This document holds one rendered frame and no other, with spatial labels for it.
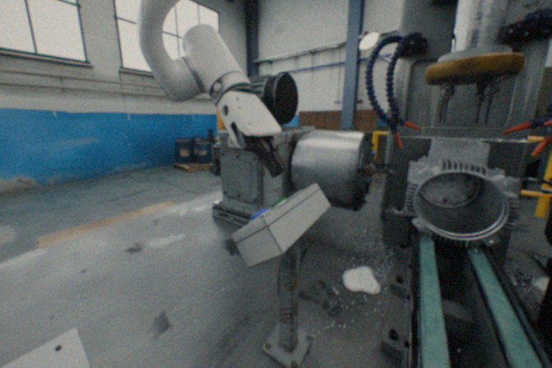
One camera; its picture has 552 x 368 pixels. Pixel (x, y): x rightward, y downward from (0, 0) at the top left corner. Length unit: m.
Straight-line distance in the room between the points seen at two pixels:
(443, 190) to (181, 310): 0.76
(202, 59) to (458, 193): 0.76
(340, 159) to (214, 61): 0.39
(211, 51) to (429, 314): 0.56
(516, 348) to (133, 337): 0.59
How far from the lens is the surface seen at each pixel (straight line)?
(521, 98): 0.94
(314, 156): 0.63
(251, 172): 0.72
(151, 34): 0.44
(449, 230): 0.68
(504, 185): 0.62
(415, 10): 0.97
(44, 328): 0.69
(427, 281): 0.51
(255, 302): 0.57
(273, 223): 0.27
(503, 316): 0.51
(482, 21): 0.72
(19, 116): 5.54
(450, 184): 0.81
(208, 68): 0.45
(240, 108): 0.39
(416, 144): 0.79
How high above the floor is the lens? 1.20
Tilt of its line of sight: 11 degrees down
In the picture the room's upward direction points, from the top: straight up
